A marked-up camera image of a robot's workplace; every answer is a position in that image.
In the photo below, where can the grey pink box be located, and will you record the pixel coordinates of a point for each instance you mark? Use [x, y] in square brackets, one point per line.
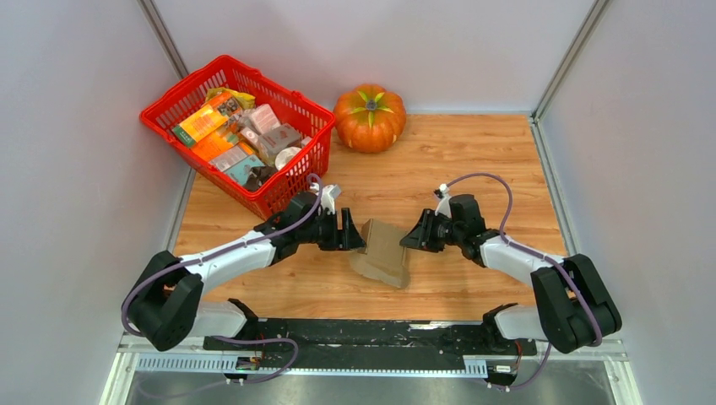
[278, 139]

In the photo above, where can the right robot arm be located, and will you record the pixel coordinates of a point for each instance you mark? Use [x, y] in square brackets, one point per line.
[572, 308]

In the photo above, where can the orange snack box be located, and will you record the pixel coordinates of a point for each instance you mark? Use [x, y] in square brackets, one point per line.
[207, 119]

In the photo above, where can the brown cardboard box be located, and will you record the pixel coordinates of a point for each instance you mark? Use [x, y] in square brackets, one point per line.
[383, 258]

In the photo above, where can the teal box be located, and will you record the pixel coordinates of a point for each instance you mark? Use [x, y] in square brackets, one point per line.
[240, 172]

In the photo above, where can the orange pumpkin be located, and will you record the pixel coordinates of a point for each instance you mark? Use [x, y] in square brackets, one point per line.
[369, 118]

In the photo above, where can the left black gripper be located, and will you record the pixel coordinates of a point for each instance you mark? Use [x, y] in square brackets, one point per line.
[348, 238]

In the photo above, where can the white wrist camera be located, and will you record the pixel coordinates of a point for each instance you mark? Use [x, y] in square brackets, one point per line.
[328, 196]
[443, 196]

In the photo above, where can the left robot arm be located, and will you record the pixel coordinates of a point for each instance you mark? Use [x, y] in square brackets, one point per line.
[166, 304]

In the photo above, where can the white tape roll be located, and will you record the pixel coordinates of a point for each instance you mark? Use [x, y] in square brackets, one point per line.
[285, 156]

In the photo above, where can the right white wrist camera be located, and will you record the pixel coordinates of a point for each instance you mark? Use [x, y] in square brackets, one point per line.
[443, 196]

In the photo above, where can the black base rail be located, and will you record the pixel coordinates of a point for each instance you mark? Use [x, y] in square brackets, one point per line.
[336, 344]

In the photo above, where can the red plastic shopping basket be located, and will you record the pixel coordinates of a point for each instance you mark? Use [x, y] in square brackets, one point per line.
[290, 106]

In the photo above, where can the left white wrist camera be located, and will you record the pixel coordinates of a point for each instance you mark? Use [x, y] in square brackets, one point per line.
[328, 196]

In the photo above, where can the yellow snack bag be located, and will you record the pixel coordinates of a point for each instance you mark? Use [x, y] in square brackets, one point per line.
[245, 100]

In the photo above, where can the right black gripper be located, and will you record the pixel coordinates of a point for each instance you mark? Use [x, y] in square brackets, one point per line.
[421, 235]

